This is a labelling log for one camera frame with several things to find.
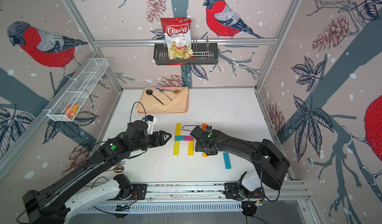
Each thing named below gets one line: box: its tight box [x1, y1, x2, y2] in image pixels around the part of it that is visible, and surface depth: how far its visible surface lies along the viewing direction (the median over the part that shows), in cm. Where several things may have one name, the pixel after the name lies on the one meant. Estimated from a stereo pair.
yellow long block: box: [173, 140, 181, 156], surface depth 90 cm
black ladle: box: [145, 89, 165, 106], surface depth 120 cm
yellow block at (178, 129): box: [175, 122, 182, 136], surface depth 100 cm
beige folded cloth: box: [135, 87, 190, 113], surface depth 115 cm
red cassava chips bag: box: [160, 16, 196, 66], surface depth 85 cm
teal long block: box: [222, 152, 232, 170], surface depth 85 cm
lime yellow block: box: [187, 140, 194, 157], surface depth 90 cm
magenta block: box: [184, 135, 194, 141], surface depth 94 cm
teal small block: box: [174, 135, 185, 141], surface depth 94 cm
